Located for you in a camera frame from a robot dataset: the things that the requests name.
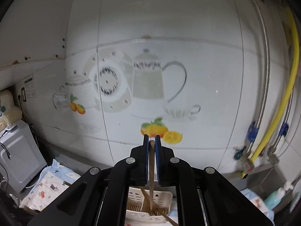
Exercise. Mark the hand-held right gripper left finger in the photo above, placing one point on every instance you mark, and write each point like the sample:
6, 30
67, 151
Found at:
147, 160

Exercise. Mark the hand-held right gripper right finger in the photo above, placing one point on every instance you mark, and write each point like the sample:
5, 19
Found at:
158, 160

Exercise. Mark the beige plastic utensil holder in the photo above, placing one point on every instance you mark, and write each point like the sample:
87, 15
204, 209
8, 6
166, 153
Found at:
162, 197

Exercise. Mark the row of wooden chopsticks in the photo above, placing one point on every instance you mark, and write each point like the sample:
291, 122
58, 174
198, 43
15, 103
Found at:
67, 183

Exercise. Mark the cartoon printed cloth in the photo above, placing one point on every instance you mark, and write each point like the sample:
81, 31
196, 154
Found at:
49, 188

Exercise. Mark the metal water valve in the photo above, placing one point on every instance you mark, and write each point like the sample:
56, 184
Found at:
272, 155

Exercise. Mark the teal soap bottle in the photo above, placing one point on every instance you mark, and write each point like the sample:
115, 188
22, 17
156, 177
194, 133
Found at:
276, 197

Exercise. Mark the white microwave oven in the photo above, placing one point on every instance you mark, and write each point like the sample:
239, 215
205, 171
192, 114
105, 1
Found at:
21, 157

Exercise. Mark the small white device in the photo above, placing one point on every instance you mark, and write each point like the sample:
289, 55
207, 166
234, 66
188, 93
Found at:
11, 128

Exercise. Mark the beige kitchen appliance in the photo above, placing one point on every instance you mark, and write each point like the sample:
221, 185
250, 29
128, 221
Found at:
9, 108

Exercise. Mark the teapot wall decal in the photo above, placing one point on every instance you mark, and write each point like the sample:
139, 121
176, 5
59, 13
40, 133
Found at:
148, 84

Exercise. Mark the white wall label sticker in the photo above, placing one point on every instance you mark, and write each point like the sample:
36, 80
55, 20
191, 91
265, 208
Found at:
30, 86

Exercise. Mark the black wall socket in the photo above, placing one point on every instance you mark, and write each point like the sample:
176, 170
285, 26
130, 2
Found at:
22, 95

